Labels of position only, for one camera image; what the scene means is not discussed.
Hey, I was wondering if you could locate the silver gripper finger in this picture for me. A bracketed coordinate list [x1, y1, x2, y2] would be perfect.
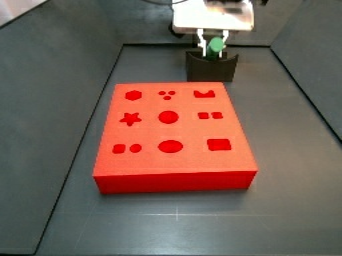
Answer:
[218, 30, 230, 58]
[197, 29, 208, 57]

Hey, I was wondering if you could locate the green cylinder peg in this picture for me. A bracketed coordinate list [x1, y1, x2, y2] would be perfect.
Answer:
[206, 37, 225, 60]

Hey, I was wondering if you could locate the black curved holder stand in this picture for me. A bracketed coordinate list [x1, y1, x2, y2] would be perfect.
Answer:
[186, 51, 240, 82]

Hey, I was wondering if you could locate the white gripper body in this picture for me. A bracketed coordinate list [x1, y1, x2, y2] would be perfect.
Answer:
[173, 0, 254, 33]

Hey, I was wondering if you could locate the red shape sorter box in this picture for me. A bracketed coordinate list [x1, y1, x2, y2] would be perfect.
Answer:
[93, 82, 258, 194]

